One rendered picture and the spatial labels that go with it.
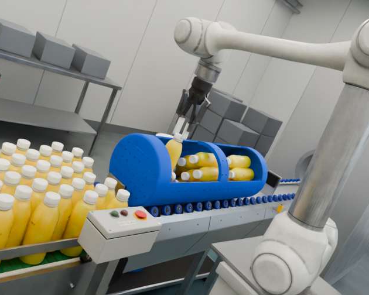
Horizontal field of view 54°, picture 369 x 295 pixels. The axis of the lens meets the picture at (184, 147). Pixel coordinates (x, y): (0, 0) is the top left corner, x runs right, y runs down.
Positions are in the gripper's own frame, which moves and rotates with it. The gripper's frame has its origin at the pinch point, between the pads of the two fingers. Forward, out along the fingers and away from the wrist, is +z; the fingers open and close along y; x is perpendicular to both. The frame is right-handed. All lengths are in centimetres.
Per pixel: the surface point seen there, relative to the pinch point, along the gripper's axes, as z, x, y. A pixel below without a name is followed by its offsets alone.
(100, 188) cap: 20.5, 36.3, -8.6
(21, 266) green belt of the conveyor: 41, 57, -13
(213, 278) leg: 93, -86, -2
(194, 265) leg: 95, -86, 13
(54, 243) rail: 33, 51, -15
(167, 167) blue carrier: 13.6, 6.9, -6.4
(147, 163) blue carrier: 15.5, 11.2, -0.2
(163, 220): 38.4, -5.4, -6.0
